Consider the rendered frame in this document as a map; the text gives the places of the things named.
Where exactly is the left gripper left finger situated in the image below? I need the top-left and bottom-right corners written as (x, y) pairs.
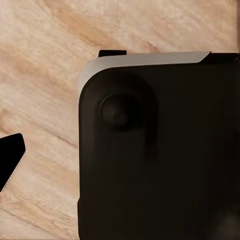
top-left (0, 133), bottom-right (26, 192)

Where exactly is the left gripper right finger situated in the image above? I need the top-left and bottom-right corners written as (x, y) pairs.
top-left (224, 133), bottom-right (240, 172)

